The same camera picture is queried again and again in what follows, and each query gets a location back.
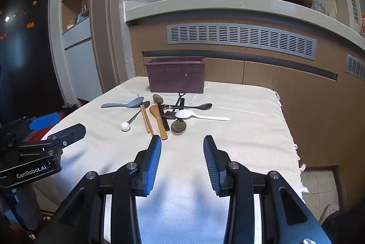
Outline short grey vent grille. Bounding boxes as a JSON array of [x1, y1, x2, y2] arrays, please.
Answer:
[[344, 54, 365, 82]]

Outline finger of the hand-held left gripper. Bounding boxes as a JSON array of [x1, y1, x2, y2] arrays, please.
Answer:
[[50, 123, 86, 148], [0, 112, 61, 139]]

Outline black refrigerator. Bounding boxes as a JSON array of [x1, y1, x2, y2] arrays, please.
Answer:
[[0, 0, 65, 125]]

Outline black utensil with loop handle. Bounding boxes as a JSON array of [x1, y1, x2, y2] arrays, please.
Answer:
[[162, 92, 186, 119]]

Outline wooden cabinet front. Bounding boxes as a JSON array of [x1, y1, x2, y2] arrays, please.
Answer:
[[130, 18, 365, 205]]

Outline wooden chopstick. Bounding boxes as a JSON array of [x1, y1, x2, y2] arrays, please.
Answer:
[[138, 95, 151, 134], [137, 94, 149, 134]]

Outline black soup spoon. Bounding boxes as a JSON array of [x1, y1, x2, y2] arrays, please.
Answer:
[[180, 103, 213, 111]]

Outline spoon with white ball handle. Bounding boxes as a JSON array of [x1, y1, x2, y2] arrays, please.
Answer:
[[121, 101, 151, 132]]

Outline white plastic spoon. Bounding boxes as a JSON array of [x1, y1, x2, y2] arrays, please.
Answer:
[[175, 110, 231, 121]]

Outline grey stone countertop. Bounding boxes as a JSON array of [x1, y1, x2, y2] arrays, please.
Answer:
[[124, 0, 365, 46]]

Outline purple plastic utensil bin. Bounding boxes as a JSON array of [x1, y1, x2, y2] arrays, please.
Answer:
[[144, 56, 206, 94]]

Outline white cabinet with niche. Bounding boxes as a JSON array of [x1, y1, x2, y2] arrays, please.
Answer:
[[48, 0, 103, 105]]

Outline dark brown long-handled spoon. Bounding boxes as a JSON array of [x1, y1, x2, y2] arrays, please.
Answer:
[[152, 94, 171, 132]]

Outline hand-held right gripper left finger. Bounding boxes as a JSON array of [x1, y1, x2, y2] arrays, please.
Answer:
[[43, 135, 162, 244]]

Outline white tablecloth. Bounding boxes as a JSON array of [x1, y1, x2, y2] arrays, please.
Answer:
[[43, 76, 310, 244]]

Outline wooden wall column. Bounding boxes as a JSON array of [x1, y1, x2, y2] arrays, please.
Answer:
[[90, 0, 136, 93]]

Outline grey-blue rice paddle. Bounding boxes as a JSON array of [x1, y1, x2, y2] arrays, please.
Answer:
[[101, 96, 145, 109]]

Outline metal fork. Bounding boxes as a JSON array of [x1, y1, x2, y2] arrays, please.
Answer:
[[162, 103, 186, 111]]

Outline wooden spoon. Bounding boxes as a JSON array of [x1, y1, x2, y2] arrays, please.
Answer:
[[149, 105, 168, 141]]

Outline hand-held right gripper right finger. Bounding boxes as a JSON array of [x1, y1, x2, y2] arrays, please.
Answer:
[[203, 135, 333, 244]]

